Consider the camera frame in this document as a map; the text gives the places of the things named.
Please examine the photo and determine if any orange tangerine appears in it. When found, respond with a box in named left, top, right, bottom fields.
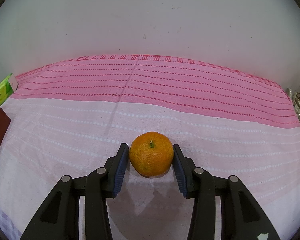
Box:
left=129, top=132, right=174, bottom=178

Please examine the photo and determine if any pink purple checkered tablecloth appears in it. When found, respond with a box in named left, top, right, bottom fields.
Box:
left=0, top=55, right=300, bottom=239

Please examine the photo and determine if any green tissue pack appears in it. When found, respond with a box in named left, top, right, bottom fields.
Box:
left=0, top=73, right=18, bottom=106

